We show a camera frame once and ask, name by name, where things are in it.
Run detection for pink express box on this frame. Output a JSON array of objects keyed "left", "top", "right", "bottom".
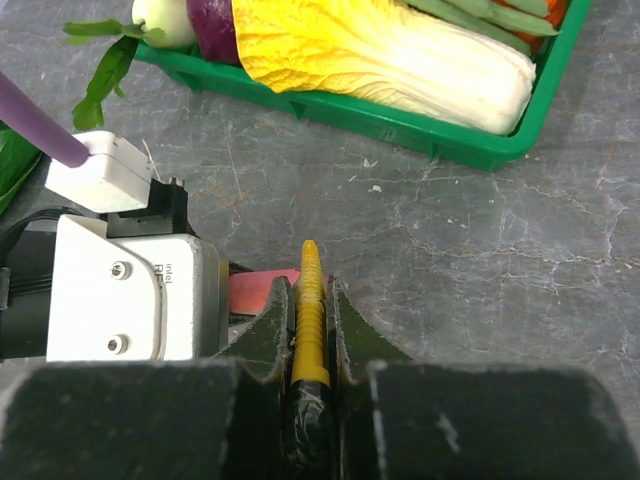
[{"left": 229, "top": 269, "right": 300, "bottom": 316}]

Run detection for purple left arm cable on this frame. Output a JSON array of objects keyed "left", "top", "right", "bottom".
[{"left": 0, "top": 69, "right": 91, "bottom": 169}]

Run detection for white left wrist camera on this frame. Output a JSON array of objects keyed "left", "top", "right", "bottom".
[{"left": 46, "top": 131, "right": 230, "bottom": 362}]

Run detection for green long beans bundle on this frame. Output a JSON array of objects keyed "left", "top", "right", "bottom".
[{"left": 406, "top": 0, "right": 558, "bottom": 37}]

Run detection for yellow napa cabbage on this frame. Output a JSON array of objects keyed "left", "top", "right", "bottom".
[{"left": 232, "top": 1, "right": 536, "bottom": 135}]

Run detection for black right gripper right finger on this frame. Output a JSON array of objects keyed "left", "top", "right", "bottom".
[{"left": 327, "top": 279, "right": 639, "bottom": 479}]

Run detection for orange pumpkin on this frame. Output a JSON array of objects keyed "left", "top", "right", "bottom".
[{"left": 494, "top": 0, "right": 567, "bottom": 53}]

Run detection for purple onion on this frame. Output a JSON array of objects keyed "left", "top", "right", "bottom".
[{"left": 186, "top": 0, "right": 241, "bottom": 67}]

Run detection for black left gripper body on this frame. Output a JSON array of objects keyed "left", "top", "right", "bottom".
[{"left": 1, "top": 206, "right": 84, "bottom": 360}]

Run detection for large green leaf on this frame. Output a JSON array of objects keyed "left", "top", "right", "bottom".
[{"left": 63, "top": 19, "right": 165, "bottom": 131}]

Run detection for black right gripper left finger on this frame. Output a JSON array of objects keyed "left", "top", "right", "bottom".
[{"left": 1, "top": 277, "right": 294, "bottom": 479}]

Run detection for green white bok choy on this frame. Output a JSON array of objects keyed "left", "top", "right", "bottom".
[{"left": 0, "top": 122, "right": 42, "bottom": 214}]

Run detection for green plastic crate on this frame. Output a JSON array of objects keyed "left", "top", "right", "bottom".
[{"left": 135, "top": 1, "right": 591, "bottom": 172}]

